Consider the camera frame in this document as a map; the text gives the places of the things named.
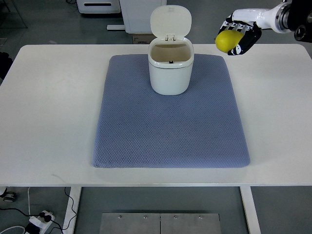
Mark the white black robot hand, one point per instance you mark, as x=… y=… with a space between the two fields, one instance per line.
x=252 y=21

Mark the yellow lemon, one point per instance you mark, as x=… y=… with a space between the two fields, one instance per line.
x=228 y=40

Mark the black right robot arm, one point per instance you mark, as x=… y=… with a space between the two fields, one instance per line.
x=299 y=20

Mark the white trash bin open lid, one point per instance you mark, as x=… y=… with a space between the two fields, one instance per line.
x=171 y=54

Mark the cardboard box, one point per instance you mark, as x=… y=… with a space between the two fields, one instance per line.
x=142 y=38

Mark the white cabinet on floor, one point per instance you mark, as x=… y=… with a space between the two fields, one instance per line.
x=136 y=16

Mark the blue quilted mat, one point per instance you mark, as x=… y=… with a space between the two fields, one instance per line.
x=139 y=128

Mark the white appliance with slot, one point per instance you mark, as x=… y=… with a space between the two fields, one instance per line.
x=98 y=6

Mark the white right table leg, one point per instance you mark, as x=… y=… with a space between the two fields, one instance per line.
x=249 y=209

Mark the black object at left edge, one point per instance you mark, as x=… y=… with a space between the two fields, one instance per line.
x=5 y=64

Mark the white power strip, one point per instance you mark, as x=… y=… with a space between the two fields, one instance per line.
x=39 y=224

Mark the grey metal base plate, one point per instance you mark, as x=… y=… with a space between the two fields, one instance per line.
x=159 y=223

